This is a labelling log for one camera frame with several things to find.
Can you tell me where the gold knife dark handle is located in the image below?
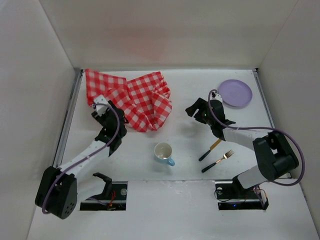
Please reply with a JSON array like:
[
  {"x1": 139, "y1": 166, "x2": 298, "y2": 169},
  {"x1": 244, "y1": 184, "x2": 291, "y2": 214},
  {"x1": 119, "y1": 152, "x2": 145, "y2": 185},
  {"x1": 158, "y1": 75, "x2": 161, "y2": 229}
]
[{"x1": 198, "y1": 139, "x2": 222, "y2": 162}]

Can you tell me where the white mug blue outside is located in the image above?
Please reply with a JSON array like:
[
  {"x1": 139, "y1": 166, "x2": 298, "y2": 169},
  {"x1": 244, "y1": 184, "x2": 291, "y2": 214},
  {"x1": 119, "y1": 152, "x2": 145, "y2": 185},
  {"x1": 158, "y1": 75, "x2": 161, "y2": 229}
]
[{"x1": 154, "y1": 142, "x2": 176, "y2": 167}]

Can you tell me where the red white checkered cloth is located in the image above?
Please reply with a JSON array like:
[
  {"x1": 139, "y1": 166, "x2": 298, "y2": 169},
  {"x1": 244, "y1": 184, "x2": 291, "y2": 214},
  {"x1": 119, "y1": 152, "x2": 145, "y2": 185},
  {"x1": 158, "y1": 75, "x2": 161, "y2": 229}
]
[{"x1": 85, "y1": 68, "x2": 172, "y2": 133}]

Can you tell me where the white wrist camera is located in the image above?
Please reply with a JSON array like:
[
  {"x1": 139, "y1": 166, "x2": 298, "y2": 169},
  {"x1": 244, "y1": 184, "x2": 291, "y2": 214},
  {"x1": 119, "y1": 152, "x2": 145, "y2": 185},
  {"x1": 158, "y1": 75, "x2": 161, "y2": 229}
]
[
  {"x1": 93, "y1": 94, "x2": 110, "y2": 116},
  {"x1": 211, "y1": 91, "x2": 223, "y2": 103}
]

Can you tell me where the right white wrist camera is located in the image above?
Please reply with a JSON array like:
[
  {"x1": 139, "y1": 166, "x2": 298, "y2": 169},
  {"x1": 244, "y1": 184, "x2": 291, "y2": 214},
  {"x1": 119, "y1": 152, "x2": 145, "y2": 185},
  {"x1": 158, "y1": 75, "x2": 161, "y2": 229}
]
[{"x1": 211, "y1": 91, "x2": 223, "y2": 103}]

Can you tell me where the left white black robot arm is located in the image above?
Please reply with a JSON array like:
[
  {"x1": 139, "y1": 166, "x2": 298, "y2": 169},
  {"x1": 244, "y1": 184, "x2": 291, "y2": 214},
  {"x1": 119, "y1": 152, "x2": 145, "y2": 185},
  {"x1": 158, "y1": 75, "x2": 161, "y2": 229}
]
[{"x1": 35, "y1": 95, "x2": 128, "y2": 220}]

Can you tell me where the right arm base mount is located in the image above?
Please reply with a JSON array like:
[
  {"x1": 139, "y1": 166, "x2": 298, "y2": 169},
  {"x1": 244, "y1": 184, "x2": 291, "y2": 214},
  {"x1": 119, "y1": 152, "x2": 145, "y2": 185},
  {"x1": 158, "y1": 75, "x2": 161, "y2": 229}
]
[{"x1": 214, "y1": 181, "x2": 269, "y2": 211}]

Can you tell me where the gold fork dark handle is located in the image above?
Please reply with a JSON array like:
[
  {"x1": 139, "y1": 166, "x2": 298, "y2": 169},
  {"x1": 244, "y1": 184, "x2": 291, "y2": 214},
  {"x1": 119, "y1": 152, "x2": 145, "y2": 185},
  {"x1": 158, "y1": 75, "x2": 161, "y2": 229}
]
[{"x1": 201, "y1": 150, "x2": 234, "y2": 173}]

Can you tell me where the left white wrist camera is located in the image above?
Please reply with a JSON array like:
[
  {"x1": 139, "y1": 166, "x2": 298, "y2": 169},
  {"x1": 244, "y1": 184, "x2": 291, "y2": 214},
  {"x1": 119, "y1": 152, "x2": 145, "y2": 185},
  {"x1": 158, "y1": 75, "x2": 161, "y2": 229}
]
[{"x1": 93, "y1": 94, "x2": 110, "y2": 116}]

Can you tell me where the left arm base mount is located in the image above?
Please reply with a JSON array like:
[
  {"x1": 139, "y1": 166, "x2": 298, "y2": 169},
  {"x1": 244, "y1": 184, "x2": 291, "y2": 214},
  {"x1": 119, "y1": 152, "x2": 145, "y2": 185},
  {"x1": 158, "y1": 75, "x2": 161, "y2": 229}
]
[{"x1": 79, "y1": 181, "x2": 128, "y2": 212}]

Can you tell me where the lilac round plate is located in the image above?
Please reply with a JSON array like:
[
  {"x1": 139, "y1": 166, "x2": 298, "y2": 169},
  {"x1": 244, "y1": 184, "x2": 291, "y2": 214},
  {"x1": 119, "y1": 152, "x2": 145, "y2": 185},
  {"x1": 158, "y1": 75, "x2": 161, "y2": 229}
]
[{"x1": 217, "y1": 79, "x2": 253, "y2": 108}]

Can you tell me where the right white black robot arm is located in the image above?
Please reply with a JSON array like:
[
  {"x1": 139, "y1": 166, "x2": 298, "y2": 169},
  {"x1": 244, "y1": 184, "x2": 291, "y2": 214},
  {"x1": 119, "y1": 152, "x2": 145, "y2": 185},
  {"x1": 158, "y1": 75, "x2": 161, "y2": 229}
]
[{"x1": 185, "y1": 98, "x2": 305, "y2": 195}]

